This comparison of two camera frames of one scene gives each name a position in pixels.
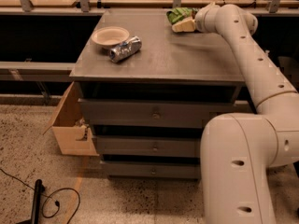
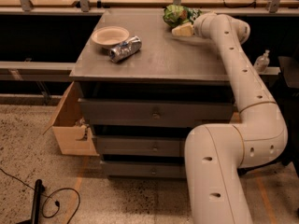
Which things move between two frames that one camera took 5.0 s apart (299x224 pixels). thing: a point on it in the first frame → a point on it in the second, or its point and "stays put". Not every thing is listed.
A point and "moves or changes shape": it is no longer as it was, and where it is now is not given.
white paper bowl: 109,36 stays put
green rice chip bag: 178,14 moves or changes shape
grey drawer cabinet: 147,111 stays put
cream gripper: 200,22 → 199,25
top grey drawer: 118,114 stays put
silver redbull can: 125,49 stays put
